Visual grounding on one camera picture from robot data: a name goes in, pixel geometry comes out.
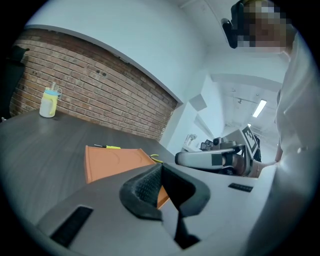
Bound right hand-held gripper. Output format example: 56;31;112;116
174;126;263;178

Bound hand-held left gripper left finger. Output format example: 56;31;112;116
36;163;185;256

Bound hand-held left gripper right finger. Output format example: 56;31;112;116
161;162;277;256

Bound orange box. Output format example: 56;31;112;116
84;145;171;210

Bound person's right forearm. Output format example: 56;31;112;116
249;143;285;179

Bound long ceiling lamp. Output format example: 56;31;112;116
251;98;268;119

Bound person's white shirt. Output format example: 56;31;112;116
246;31;318;253

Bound white bottle with blue lid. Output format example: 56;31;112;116
38;81;63;119

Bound yellow-handled pliers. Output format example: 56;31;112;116
149;153;164;164

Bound black head-worn camera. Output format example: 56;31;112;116
220;1;247;50

